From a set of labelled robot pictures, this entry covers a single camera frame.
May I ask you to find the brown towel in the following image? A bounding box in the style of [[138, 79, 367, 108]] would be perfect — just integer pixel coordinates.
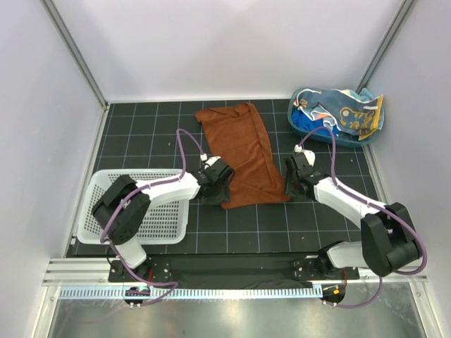
[[194, 103, 290, 210]]

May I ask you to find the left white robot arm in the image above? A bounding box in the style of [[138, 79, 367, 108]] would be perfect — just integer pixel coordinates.
[[89, 154, 235, 282]]

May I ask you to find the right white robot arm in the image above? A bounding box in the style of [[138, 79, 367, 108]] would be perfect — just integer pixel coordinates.
[[284, 151, 427, 279]]

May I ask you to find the bright blue cloth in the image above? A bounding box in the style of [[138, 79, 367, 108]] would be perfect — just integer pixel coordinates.
[[291, 111, 340, 137]]

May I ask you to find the white perforated plastic basket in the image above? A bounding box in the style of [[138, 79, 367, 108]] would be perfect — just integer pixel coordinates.
[[77, 169, 190, 245]]

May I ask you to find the blue plastic tub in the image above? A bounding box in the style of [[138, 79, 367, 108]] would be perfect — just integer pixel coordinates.
[[288, 87, 383, 148]]

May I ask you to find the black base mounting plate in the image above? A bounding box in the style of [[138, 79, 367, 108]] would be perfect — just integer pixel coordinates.
[[108, 255, 360, 288]]

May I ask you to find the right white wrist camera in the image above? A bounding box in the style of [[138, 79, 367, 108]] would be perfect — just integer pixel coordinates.
[[294, 144, 316, 166]]

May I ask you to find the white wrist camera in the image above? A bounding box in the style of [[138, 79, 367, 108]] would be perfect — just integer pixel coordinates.
[[200, 154, 221, 170], [294, 144, 316, 166]]

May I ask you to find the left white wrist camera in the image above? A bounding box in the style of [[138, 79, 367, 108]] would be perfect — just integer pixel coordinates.
[[200, 154, 221, 170]]

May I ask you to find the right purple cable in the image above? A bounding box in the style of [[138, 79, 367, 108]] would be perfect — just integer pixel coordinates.
[[294, 126, 429, 309]]

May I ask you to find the slotted cable duct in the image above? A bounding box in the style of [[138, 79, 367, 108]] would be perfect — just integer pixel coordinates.
[[58, 284, 323, 301]]

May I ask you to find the aluminium front rail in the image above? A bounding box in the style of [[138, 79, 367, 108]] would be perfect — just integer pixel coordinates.
[[43, 258, 428, 284]]

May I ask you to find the right aluminium frame post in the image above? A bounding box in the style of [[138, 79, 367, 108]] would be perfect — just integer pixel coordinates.
[[356, 0, 418, 92]]

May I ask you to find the aluminium frame post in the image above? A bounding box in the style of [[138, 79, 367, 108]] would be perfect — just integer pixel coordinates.
[[356, 0, 418, 92], [39, 0, 108, 109]]

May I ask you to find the left aluminium frame post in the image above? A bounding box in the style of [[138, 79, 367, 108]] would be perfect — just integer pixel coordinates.
[[39, 0, 108, 109]]

